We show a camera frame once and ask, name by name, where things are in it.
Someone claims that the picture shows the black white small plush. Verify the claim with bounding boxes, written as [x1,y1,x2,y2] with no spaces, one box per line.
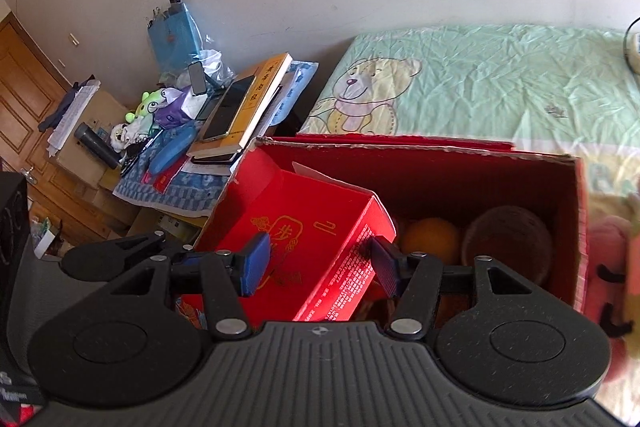
[111,121,151,152]

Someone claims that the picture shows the wooden door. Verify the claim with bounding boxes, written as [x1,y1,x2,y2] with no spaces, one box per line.
[0,14,126,248]

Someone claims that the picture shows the blue patterned cloth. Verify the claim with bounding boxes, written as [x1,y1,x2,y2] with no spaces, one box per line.
[112,59,321,215]

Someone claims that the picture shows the small red printed box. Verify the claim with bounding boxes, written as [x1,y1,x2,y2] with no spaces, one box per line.
[200,149,398,323]

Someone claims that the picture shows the orange wooden dumbbell massager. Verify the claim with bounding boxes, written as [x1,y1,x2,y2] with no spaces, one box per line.
[400,217,463,267]

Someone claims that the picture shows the green bear print bed sheet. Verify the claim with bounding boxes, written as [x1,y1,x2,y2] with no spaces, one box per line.
[297,24,640,218]

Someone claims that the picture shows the dark blue cloth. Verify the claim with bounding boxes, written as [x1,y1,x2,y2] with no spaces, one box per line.
[39,77,101,132]

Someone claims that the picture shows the red envelope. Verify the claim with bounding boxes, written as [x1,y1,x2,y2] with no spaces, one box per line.
[151,156,187,194]

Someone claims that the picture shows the black smartphone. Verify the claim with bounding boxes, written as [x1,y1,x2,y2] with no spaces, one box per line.
[201,74,257,142]

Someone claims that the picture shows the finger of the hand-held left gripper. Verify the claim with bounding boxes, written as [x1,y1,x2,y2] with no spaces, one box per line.
[116,229,202,267]

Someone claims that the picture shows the large red cardboard box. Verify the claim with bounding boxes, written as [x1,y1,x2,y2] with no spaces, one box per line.
[192,134,591,323]

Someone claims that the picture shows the clear plastic bag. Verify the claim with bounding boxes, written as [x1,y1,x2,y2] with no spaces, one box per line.
[197,48,236,82]

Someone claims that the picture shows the yellow book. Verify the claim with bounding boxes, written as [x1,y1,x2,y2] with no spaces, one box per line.
[192,53,293,155]

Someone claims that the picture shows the blue pencil case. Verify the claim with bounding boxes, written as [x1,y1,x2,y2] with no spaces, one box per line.
[148,122,198,175]

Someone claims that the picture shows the black thermos bottle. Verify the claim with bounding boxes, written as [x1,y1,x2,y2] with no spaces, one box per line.
[74,123,121,170]

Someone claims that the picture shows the blue paper bag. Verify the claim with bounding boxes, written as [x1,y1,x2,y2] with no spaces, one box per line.
[146,2,203,75]

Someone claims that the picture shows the green plush toy black limbs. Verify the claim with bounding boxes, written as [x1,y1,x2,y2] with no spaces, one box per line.
[589,194,640,348]

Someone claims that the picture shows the phone on stand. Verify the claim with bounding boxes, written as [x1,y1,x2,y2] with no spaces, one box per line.
[187,61,208,96]

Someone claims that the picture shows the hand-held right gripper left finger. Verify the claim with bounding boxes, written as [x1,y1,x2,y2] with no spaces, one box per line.
[109,232,272,342]

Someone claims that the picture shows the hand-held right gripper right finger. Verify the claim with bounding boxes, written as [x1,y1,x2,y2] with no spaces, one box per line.
[370,236,535,342]

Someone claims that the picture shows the green frog plush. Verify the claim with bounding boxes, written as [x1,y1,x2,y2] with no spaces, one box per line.
[134,88,173,120]

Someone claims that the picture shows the black cable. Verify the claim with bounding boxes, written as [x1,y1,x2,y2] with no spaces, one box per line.
[622,14,640,78]

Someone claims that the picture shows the brown cardboard box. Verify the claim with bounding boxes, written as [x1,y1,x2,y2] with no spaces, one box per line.
[55,89,146,218]

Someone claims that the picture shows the purple tissue pack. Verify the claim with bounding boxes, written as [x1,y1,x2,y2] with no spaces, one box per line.
[154,87,201,128]

